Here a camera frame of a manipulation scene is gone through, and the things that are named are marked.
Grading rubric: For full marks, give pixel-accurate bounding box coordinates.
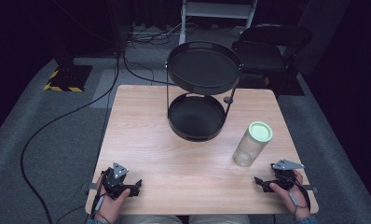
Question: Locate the thin black floor cable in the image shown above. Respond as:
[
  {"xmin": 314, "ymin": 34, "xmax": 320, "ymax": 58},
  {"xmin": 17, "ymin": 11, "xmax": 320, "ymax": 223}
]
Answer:
[{"xmin": 93, "ymin": 90, "xmax": 111, "ymax": 169}]

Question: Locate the glass jar with green lid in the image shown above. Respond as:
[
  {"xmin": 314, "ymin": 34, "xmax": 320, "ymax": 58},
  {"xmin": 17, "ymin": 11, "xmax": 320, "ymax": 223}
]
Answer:
[{"xmin": 232, "ymin": 120, "xmax": 274, "ymax": 168}]

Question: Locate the person's left hand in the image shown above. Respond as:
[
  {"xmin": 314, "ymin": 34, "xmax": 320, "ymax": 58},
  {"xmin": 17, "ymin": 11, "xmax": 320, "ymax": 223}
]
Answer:
[{"xmin": 94, "ymin": 174, "xmax": 132, "ymax": 224}]

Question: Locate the person's right hand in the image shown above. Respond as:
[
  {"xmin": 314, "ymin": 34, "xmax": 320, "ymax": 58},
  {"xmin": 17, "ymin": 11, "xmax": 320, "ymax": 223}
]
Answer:
[{"xmin": 268, "ymin": 169, "xmax": 312, "ymax": 221}]

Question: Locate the black base with yellow stripes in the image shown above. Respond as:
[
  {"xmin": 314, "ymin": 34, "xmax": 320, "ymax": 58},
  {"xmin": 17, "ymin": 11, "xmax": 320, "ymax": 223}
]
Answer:
[{"xmin": 43, "ymin": 63, "xmax": 93, "ymax": 93}]

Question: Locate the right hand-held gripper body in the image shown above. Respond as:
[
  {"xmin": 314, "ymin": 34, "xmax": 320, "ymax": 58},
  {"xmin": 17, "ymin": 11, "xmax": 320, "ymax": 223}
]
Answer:
[{"xmin": 268, "ymin": 159, "xmax": 306, "ymax": 191}]

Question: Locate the left hand-held gripper cable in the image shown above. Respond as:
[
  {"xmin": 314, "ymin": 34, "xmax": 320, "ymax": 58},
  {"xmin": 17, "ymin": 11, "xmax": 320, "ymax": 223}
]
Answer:
[{"xmin": 89, "ymin": 174, "xmax": 113, "ymax": 224}]

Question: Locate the right hand-held gripper cable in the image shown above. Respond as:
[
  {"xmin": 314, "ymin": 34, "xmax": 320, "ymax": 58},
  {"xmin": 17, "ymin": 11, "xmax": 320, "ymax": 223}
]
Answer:
[{"xmin": 280, "ymin": 174, "xmax": 312, "ymax": 220}]

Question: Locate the thick black floor cable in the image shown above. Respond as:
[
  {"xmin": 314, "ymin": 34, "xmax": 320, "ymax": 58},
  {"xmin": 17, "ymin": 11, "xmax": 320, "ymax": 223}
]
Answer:
[{"xmin": 20, "ymin": 52, "xmax": 120, "ymax": 224}]

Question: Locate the bundle of floor cables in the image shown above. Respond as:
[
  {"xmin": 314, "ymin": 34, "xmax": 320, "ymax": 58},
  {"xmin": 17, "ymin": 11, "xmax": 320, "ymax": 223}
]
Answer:
[{"xmin": 127, "ymin": 21, "xmax": 191, "ymax": 48}]

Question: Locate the hand-held gripper cable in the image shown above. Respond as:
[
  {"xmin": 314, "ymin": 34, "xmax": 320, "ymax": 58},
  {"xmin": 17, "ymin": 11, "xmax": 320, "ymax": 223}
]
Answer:
[
  {"xmin": 280, "ymin": 174, "xmax": 312, "ymax": 220},
  {"xmin": 89, "ymin": 174, "xmax": 113, "ymax": 224}
]

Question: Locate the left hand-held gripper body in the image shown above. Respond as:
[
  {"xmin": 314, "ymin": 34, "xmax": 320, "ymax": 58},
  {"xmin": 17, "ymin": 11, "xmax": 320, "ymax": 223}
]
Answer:
[{"xmin": 101, "ymin": 161, "xmax": 135, "ymax": 201}]

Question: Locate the black two-tier tray rack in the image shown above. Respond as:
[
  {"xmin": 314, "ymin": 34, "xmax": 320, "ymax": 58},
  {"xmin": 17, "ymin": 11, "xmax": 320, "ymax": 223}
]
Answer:
[{"xmin": 165, "ymin": 40, "xmax": 244, "ymax": 143}]

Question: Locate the white metal stand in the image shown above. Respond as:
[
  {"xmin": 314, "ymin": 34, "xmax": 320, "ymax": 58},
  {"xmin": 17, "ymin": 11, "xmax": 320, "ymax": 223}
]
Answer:
[{"xmin": 178, "ymin": 0, "xmax": 259, "ymax": 46}]

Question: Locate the person's leg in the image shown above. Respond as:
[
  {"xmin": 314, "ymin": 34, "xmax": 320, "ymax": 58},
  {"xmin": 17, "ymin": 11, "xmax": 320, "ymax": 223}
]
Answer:
[
  {"xmin": 188, "ymin": 214, "xmax": 251, "ymax": 224},
  {"xmin": 116, "ymin": 214, "xmax": 184, "ymax": 224}
]

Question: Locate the black folding chair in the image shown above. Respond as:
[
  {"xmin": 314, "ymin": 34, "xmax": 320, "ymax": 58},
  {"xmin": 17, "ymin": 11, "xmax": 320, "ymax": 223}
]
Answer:
[{"xmin": 231, "ymin": 23, "xmax": 314, "ymax": 98}]

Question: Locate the person's left leg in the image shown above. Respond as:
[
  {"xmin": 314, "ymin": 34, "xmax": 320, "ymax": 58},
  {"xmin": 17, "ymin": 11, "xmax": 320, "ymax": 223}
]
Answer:
[{"xmin": 116, "ymin": 214, "xmax": 184, "ymax": 224}]

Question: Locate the person's right leg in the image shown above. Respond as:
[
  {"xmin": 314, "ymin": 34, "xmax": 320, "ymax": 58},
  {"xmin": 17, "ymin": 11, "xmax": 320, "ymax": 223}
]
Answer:
[{"xmin": 188, "ymin": 214, "xmax": 251, "ymax": 224}]

